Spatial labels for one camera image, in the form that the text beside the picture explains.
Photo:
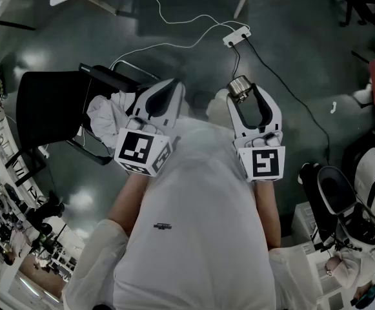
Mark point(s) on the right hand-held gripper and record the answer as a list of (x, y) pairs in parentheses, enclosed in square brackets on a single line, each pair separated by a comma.
[(264, 160)]

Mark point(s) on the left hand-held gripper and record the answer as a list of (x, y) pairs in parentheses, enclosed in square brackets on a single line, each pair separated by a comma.
[(135, 153)]

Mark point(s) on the shiny metal round lid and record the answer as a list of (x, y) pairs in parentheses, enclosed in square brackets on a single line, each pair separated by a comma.
[(239, 87)]

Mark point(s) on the person's left forearm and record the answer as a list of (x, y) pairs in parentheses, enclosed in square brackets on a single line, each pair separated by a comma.
[(122, 202)]

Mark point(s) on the person's right forearm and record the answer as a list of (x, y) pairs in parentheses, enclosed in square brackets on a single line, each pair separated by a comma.
[(266, 212)]

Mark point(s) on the person's right shoe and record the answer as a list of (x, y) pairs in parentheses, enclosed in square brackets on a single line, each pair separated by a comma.
[(217, 103)]

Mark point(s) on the white crumpled cloth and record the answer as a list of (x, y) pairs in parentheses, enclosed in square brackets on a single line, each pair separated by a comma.
[(105, 118)]

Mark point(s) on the small white floor piece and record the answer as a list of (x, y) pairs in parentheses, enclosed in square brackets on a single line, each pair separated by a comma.
[(333, 107)]

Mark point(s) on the white power strip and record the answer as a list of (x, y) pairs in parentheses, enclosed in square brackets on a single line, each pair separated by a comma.
[(236, 37)]

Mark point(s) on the white cubby shelf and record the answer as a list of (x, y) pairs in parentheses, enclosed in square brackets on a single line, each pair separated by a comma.
[(305, 224)]

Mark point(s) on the white and black robot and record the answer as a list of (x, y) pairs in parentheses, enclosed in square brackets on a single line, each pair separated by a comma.
[(372, 173)]

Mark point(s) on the person's white shirt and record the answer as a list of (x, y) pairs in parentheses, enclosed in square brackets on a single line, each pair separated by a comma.
[(193, 237)]

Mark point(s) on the white fabric cover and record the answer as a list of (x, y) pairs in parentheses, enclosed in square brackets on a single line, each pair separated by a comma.
[(351, 263)]

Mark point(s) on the teal tool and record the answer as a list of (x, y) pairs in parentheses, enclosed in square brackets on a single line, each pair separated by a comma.
[(366, 295)]

